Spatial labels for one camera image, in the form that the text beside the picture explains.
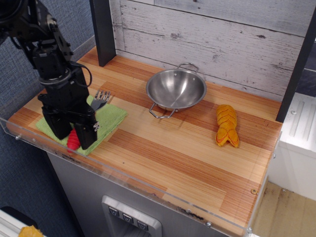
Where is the green folded cloth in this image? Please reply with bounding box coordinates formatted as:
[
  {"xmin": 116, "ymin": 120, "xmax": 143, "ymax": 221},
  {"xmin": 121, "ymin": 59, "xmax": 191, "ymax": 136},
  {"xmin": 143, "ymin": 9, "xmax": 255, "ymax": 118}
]
[{"xmin": 36, "ymin": 103, "xmax": 127, "ymax": 156}]

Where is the white toy sink unit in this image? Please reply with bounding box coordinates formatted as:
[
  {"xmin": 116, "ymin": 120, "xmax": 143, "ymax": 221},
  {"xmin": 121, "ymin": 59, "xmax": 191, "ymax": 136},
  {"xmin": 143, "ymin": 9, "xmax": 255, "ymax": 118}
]
[{"xmin": 268, "ymin": 93, "xmax": 316, "ymax": 200}]

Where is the dark shelf post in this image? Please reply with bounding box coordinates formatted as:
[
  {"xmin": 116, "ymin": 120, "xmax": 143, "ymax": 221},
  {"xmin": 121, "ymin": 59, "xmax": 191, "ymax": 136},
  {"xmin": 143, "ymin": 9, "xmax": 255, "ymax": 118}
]
[
  {"xmin": 89, "ymin": 0, "xmax": 116, "ymax": 67},
  {"xmin": 276, "ymin": 9, "xmax": 316, "ymax": 122}
]

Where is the yellow object bottom left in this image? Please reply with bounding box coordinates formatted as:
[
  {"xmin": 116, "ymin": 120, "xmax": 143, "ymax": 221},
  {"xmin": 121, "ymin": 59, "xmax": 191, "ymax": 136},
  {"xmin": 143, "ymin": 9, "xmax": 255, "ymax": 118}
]
[{"xmin": 18, "ymin": 226, "xmax": 44, "ymax": 237}]

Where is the grey toy fridge cabinet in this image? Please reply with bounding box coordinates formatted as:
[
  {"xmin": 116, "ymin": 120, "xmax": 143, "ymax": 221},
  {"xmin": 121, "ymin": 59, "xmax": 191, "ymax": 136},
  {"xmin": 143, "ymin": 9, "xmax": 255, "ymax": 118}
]
[{"xmin": 46, "ymin": 151, "xmax": 223, "ymax": 237}]

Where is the silver toy dispenser panel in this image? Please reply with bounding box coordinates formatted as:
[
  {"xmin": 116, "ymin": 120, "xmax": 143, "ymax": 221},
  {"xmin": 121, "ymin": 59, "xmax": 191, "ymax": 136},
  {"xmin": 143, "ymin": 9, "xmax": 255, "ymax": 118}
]
[{"xmin": 102, "ymin": 195, "xmax": 162, "ymax": 237}]

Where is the clear acrylic edge guard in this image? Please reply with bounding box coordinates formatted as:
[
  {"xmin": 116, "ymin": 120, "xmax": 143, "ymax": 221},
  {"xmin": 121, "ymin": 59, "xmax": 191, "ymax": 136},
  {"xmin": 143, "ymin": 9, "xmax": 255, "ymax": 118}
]
[{"xmin": 0, "ymin": 37, "xmax": 282, "ymax": 237}]

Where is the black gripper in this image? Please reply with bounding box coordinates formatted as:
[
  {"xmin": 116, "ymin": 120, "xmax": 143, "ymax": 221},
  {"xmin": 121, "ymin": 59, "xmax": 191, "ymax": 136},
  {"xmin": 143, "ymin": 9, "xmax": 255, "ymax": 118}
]
[{"xmin": 38, "ymin": 68, "xmax": 98, "ymax": 150}]

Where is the dark right shelf post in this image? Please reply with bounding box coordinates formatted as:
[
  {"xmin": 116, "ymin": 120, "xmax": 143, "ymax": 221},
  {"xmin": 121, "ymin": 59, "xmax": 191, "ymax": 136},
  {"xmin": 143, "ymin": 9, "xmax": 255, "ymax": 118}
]
[{"xmin": 276, "ymin": 9, "xmax": 316, "ymax": 122}]

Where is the orange felt toy fish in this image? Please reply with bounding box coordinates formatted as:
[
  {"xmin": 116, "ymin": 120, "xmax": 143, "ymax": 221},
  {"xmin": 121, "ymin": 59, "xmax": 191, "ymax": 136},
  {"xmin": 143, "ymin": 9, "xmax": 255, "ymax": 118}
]
[{"xmin": 215, "ymin": 105, "xmax": 239, "ymax": 148}]

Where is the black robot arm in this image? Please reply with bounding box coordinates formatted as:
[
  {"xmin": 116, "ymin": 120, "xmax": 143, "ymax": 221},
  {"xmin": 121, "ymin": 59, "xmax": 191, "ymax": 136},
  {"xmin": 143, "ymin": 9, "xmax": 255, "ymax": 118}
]
[{"xmin": 0, "ymin": 0, "xmax": 99, "ymax": 150}]

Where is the red handled metal fork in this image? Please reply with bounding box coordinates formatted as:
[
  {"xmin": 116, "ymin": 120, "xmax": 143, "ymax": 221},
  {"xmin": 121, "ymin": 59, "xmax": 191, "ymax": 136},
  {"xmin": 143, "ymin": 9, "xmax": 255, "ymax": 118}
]
[{"xmin": 67, "ymin": 89, "xmax": 111, "ymax": 153}]

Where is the small steel two-handled pot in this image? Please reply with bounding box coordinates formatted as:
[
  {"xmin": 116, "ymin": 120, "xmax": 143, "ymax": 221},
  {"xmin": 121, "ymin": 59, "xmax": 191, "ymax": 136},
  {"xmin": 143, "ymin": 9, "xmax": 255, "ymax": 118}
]
[{"xmin": 146, "ymin": 63, "xmax": 207, "ymax": 119}]

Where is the dark left shelf post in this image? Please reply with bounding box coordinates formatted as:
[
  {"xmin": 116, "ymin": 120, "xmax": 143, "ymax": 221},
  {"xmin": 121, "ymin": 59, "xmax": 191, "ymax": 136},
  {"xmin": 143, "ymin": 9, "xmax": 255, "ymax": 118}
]
[{"xmin": 89, "ymin": 0, "xmax": 116, "ymax": 67}]

